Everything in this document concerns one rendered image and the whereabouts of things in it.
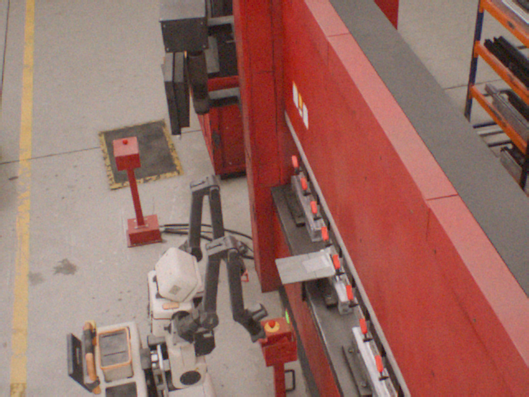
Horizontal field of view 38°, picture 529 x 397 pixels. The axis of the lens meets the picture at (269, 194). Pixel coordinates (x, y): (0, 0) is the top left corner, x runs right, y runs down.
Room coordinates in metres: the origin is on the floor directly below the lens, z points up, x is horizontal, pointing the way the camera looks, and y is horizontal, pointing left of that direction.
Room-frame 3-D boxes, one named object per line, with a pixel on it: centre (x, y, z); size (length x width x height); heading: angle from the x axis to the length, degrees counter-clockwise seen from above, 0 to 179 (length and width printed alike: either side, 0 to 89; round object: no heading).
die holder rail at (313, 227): (3.38, -0.21, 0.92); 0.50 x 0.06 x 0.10; 10
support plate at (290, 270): (2.82, -0.15, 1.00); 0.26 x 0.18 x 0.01; 100
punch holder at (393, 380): (1.88, -0.46, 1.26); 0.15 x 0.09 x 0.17; 10
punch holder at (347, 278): (2.47, -0.36, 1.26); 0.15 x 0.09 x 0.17; 10
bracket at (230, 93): (4.08, 0.19, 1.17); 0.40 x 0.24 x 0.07; 10
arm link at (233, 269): (2.33, 0.17, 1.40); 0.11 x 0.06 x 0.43; 11
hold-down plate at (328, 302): (2.79, -0.25, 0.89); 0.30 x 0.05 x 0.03; 10
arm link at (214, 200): (2.75, 0.25, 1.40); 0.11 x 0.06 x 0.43; 11
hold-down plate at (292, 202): (3.42, -0.14, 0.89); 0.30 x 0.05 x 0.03; 10
